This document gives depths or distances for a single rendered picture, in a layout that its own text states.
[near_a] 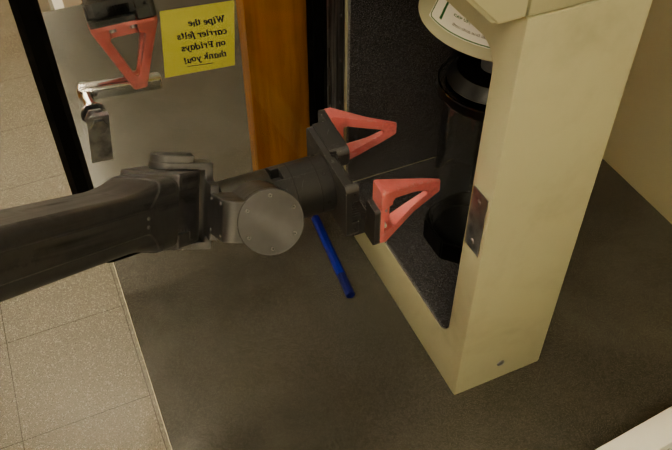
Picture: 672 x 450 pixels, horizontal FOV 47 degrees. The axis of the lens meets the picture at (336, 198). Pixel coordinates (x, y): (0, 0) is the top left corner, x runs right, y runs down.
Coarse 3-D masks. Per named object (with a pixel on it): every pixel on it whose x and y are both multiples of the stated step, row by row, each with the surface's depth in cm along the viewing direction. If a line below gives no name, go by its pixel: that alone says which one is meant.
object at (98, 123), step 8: (88, 112) 78; (96, 112) 78; (104, 112) 77; (88, 120) 77; (96, 120) 77; (104, 120) 77; (88, 128) 77; (96, 128) 77; (104, 128) 77; (96, 136) 78; (104, 136) 79; (96, 144) 79; (104, 144) 79; (96, 152) 79; (104, 152) 80; (112, 152) 80; (96, 160) 80; (104, 160) 80
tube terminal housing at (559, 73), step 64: (448, 0) 61; (576, 0) 53; (640, 0) 56; (512, 64) 56; (576, 64) 57; (512, 128) 59; (576, 128) 62; (512, 192) 65; (576, 192) 69; (384, 256) 93; (512, 256) 71; (512, 320) 79; (448, 384) 85
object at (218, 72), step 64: (64, 0) 69; (128, 0) 72; (192, 0) 75; (256, 0) 78; (64, 64) 73; (128, 64) 76; (192, 64) 80; (256, 64) 83; (128, 128) 81; (192, 128) 85; (256, 128) 89
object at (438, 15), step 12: (420, 0) 71; (432, 0) 68; (444, 0) 67; (420, 12) 70; (432, 12) 68; (444, 12) 67; (456, 12) 66; (432, 24) 68; (444, 24) 67; (456, 24) 66; (468, 24) 65; (444, 36) 67; (456, 36) 66; (468, 36) 65; (480, 36) 65; (456, 48) 66; (468, 48) 65; (480, 48) 65
